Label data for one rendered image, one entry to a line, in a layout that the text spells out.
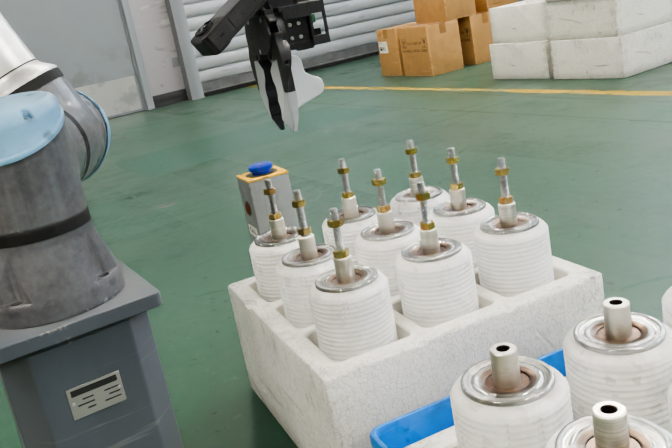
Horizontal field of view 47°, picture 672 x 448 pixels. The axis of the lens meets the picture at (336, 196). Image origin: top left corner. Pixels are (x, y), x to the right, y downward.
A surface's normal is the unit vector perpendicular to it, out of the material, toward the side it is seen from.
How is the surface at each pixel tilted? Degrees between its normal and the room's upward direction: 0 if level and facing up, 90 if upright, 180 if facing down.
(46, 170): 90
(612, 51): 90
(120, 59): 90
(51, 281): 73
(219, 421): 0
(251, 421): 0
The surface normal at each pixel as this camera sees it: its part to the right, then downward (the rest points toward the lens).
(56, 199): 0.75, 0.03
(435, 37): 0.49, 0.14
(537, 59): -0.84, 0.29
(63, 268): 0.53, -0.20
